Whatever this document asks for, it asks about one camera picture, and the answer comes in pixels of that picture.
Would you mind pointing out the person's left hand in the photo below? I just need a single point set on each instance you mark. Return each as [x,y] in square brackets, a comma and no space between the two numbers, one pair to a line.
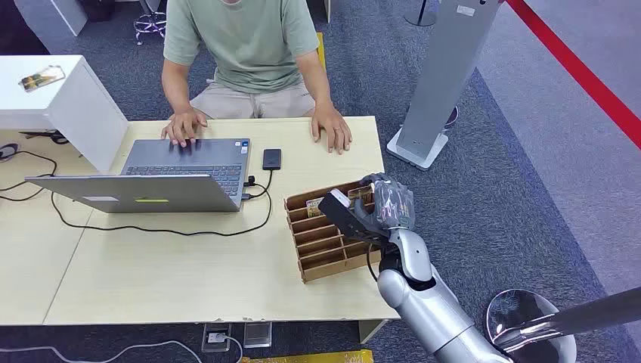
[331,128]

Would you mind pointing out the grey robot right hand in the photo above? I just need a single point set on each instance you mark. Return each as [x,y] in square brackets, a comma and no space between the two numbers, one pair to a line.
[393,205]

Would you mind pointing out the person's right hand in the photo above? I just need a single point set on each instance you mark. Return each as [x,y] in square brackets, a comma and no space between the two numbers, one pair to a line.
[184,126]

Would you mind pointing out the person's left forearm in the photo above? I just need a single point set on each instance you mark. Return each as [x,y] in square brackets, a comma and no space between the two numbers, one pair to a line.
[315,80]

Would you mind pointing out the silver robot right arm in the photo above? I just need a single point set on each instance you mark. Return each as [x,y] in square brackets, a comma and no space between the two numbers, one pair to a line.
[430,305]

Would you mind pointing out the person's right forearm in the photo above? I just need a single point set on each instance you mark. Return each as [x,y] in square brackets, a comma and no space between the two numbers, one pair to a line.
[176,87]

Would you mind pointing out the pale printed card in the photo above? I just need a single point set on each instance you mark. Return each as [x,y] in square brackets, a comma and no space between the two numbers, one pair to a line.
[314,207]

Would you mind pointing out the wooden slotted card holder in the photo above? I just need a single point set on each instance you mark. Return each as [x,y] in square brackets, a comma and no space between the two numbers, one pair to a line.
[320,245]

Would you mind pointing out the person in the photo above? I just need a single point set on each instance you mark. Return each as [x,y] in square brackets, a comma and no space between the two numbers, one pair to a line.
[245,50]

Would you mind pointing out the glossy card with gold print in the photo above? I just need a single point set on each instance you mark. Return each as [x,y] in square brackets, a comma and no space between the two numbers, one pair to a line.
[42,78]

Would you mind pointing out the grey laptop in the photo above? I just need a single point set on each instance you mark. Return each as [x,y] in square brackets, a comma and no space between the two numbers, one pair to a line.
[165,178]

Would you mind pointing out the black smartphone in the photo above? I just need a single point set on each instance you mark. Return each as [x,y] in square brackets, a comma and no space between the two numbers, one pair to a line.
[272,159]

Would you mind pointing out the yellow chair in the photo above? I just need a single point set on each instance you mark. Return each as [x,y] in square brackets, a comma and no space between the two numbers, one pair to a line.
[321,50]

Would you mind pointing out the chrome chair base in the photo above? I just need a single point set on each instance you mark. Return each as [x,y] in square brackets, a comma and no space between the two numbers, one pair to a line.
[150,22]

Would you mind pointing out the white cabinet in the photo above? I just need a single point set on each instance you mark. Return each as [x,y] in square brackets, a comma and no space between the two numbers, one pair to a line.
[75,107]

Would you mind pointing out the grey kiosk stand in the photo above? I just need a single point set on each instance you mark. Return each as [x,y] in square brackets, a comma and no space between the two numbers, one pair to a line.
[440,75]

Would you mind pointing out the black scissors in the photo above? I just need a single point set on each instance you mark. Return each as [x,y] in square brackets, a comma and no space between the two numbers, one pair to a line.
[47,136]

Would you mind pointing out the black round stand base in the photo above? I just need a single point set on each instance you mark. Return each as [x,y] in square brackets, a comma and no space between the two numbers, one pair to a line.
[420,17]

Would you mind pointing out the chrome stanchion base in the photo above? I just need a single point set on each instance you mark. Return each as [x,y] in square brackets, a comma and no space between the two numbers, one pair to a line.
[516,313]

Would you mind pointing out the yellow patterned box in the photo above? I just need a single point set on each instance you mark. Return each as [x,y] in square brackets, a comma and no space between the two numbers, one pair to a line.
[320,357]

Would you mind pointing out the white furniture panel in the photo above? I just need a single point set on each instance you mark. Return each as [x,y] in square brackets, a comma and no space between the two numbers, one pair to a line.
[55,14]

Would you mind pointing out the small black round device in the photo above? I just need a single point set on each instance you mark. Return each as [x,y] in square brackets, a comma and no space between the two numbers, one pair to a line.
[7,151]

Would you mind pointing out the metal floor socket cover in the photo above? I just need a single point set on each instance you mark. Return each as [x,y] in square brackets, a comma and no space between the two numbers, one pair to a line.
[257,334]

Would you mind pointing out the floor socket with plug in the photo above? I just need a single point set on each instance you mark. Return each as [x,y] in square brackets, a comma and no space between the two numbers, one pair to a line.
[216,337]

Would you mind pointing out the red barrier belt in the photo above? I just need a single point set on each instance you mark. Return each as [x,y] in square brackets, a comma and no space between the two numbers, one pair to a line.
[581,72]

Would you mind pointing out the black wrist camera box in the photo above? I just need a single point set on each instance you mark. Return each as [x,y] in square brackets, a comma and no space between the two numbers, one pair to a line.
[345,216]

